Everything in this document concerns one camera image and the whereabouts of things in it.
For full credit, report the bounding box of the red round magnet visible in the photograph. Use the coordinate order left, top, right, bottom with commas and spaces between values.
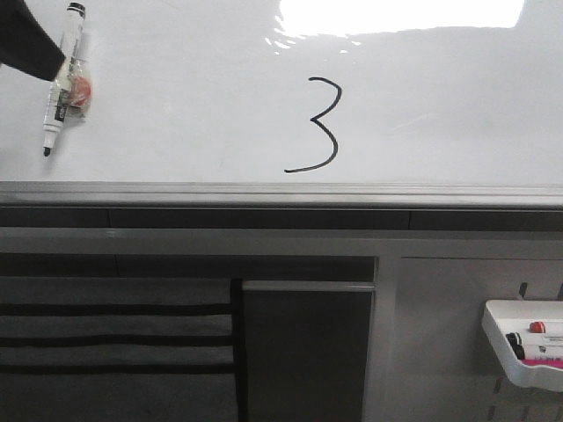
69, 76, 92, 108

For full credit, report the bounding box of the red-capped marker in tray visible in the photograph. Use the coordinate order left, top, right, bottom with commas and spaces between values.
529, 320, 563, 336

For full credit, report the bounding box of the black-capped marker in tray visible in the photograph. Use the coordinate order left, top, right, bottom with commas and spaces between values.
512, 345, 563, 360
506, 332, 563, 346

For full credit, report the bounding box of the white whiteboard with aluminium frame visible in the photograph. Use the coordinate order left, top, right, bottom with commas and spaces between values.
1, 1, 562, 208

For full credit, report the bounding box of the grey fabric organiser with black stripes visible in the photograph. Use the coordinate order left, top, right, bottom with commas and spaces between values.
1, 277, 248, 421

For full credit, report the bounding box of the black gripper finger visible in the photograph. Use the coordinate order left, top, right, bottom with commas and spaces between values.
1, 0, 65, 82

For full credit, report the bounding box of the lower black-capped marker in tray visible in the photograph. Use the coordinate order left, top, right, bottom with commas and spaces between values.
512, 345, 563, 360

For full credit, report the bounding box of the pink marker in tray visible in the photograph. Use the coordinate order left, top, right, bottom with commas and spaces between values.
521, 359, 563, 369

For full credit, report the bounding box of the upper black-capped marker in tray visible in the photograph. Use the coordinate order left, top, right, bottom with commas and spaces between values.
506, 332, 563, 346

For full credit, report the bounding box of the dark grey panel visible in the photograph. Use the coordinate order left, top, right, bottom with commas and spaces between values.
243, 281, 374, 421

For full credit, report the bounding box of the white wavy-edged marker tray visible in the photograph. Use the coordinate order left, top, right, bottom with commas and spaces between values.
482, 300, 562, 392

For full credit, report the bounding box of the white black-tipped whiteboard marker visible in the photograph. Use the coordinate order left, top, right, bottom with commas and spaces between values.
43, 2, 86, 156

